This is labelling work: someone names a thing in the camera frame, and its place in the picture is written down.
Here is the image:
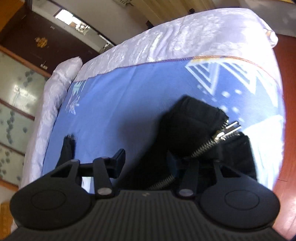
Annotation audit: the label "dark brown wooden door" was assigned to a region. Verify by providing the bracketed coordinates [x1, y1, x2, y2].
[1, 8, 99, 74]

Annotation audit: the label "black pants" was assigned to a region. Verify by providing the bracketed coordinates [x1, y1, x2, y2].
[117, 95, 257, 193]

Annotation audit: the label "blue patterned bed sheet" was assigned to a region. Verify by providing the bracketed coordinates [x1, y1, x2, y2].
[42, 58, 285, 189]

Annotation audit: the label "white quilted comforter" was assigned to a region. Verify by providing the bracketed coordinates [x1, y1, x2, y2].
[20, 8, 283, 187]

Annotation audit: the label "frosted glass wardrobe doors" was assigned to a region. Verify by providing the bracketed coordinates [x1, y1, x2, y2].
[0, 53, 48, 186]

